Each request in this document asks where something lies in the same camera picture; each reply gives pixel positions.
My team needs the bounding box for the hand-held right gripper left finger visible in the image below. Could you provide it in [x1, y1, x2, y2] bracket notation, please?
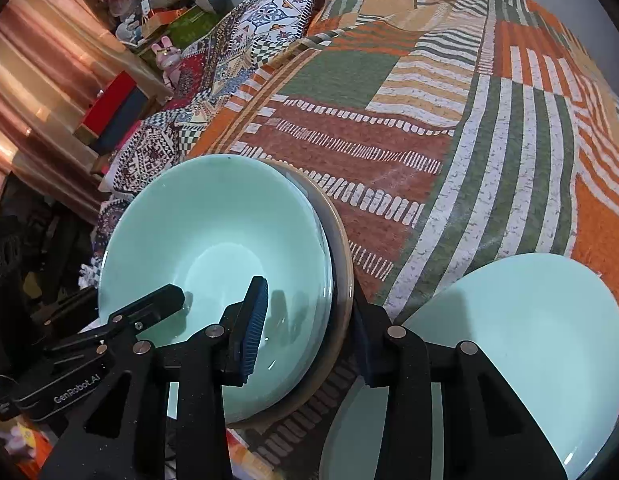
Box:
[40, 276, 269, 480]

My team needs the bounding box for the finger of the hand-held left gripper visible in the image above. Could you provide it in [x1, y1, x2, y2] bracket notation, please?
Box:
[97, 284, 186, 346]
[30, 289, 99, 350]

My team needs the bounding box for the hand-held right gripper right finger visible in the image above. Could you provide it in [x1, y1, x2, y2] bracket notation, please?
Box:
[352, 292, 567, 480]

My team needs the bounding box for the light green plate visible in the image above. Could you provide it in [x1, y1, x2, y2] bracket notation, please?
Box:
[97, 154, 335, 423]

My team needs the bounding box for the purple plate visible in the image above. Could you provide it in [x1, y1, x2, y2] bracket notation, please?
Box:
[228, 158, 355, 431]

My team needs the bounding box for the light green bowl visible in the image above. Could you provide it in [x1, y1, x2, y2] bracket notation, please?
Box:
[318, 252, 619, 480]

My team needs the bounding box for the dark blue box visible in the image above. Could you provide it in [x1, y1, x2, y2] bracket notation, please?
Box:
[90, 90, 151, 154]

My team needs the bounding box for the red box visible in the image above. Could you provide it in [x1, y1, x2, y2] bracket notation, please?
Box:
[80, 71, 138, 134]

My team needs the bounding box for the wooden side table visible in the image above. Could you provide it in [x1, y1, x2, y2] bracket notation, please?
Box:
[72, 40, 173, 172]

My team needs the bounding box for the patterned quilt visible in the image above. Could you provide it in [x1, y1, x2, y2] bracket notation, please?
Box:
[90, 0, 331, 292]

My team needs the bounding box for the pink rabbit toy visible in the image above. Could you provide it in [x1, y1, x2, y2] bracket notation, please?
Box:
[150, 36, 183, 84]

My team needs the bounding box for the striped patchwork blanket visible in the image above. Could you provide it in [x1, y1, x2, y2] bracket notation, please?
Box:
[187, 0, 619, 480]

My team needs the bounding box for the brown curtain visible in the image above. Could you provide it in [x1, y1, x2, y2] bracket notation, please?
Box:
[0, 0, 121, 211]

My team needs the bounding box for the green box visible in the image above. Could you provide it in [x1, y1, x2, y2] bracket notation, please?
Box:
[140, 5, 225, 56]

